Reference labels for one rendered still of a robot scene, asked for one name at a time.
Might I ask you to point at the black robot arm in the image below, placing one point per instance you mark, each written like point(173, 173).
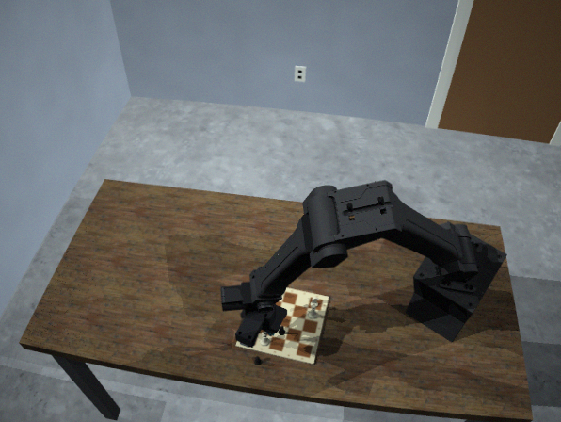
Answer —
point(325, 230)

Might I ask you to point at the brown and cream chessboard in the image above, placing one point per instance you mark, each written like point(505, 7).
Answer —
point(302, 333)

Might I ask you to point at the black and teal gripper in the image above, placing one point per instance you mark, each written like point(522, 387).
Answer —
point(280, 316)

